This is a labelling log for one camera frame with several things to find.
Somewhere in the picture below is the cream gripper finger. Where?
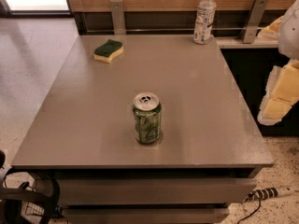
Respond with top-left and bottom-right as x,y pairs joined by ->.
257,59 -> 299,126
258,17 -> 283,40

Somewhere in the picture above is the green soda can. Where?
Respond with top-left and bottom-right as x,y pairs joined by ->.
133,92 -> 162,144

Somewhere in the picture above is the green and yellow sponge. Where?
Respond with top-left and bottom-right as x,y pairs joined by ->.
93,39 -> 123,63

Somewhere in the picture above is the clear plastic water bottle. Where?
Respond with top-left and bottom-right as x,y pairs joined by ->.
193,0 -> 216,44

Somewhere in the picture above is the white power strip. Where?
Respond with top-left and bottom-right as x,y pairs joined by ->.
244,186 -> 295,203

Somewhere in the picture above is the upper grey drawer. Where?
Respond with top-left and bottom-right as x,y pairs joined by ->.
58,178 -> 256,205

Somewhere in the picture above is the grey drawer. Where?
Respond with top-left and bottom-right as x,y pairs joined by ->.
58,178 -> 256,205
63,208 -> 229,224

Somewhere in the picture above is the lower grey drawer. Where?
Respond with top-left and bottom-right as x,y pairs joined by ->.
63,208 -> 229,224

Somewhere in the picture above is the right metal rail bracket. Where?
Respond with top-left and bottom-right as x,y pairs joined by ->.
240,0 -> 269,44

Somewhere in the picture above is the metal rail bracket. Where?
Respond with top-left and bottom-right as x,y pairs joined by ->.
240,0 -> 269,44
110,0 -> 126,35

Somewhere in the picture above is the horizontal metal rail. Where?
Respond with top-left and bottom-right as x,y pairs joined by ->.
85,27 -> 246,35

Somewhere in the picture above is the black power cable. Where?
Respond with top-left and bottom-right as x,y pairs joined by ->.
236,197 -> 262,224

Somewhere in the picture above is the left metal rail bracket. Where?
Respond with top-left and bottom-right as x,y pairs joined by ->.
110,0 -> 126,35

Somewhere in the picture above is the black chair frame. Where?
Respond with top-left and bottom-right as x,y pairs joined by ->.
0,149 -> 61,224

